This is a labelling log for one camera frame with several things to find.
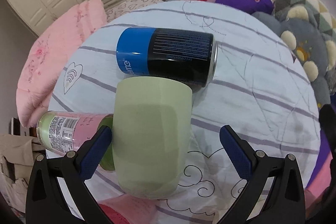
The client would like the blue and black can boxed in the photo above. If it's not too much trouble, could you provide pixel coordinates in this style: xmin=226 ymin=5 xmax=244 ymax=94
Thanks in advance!
xmin=116 ymin=27 xmax=218 ymax=87

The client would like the heart pattern bed sheet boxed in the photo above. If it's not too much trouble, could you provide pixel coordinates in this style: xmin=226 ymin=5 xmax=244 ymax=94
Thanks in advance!
xmin=105 ymin=0 xmax=163 ymax=22

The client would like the red pink patterned item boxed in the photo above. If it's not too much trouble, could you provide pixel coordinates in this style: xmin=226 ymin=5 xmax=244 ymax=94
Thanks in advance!
xmin=98 ymin=194 xmax=157 ymax=224

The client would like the pink and green can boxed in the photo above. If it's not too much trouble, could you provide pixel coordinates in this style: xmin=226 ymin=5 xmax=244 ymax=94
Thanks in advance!
xmin=37 ymin=111 xmax=113 ymax=156

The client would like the purple pillow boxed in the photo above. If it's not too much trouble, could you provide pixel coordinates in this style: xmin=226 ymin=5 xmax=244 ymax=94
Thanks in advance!
xmin=215 ymin=0 xmax=274 ymax=14

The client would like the light green cup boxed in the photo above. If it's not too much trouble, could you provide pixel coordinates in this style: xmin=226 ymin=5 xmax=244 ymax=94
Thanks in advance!
xmin=112 ymin=77 xmax=193 ymax=199

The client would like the grey flower plush cushion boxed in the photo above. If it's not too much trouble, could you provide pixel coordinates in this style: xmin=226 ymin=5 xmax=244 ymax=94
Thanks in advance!
xmin=252 ymin=5 xmax=335 ymax=108

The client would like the beige cloth pile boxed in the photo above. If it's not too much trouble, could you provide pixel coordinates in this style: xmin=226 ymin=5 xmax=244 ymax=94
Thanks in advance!
xmin=1 ymin=134 xmax=45 ymax=213

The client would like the triangle pattern pillow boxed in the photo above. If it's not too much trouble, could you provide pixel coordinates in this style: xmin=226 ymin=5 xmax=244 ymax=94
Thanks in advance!
xmin=272 ymin=0 xmax=335 ymax=40

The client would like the pink folded quilt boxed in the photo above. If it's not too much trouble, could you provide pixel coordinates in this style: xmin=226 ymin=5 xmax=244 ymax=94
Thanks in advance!
xmin=16 ymin=0 xmax=107 ymax=128

